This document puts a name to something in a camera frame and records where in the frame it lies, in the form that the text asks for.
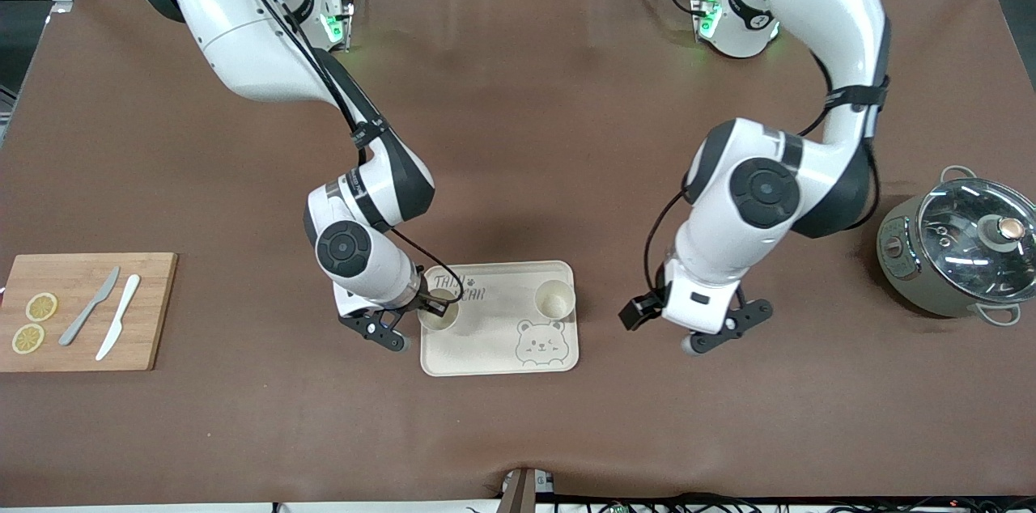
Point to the white IKEA cup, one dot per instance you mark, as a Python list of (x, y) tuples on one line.
[(441, 323), (555, 303)]

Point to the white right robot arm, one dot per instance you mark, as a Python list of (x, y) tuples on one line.
[(235, 27)]

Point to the beige bear print tray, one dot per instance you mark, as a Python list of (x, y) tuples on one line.
[(494, 343)]

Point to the brown table cover mat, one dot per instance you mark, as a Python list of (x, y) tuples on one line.
[(518, 133)]

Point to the wooden cutting board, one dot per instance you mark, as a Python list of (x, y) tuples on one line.
[(154, 311)]

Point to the grey-green electric cooking pot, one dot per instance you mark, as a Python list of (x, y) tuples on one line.
[(910, 270)]

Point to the white plastic knife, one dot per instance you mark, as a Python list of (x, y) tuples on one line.
[(120, 319)]

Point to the grey plastic knife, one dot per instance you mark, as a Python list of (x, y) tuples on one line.
[(85, 311)]

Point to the glass pot lid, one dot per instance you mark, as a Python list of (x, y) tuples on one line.
[(963, 230)]

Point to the yellow lemon slice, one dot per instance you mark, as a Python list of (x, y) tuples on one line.
[(41, 307), (27, 338)]

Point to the camera mount post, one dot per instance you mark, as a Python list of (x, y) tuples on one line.
[(522, 493)]

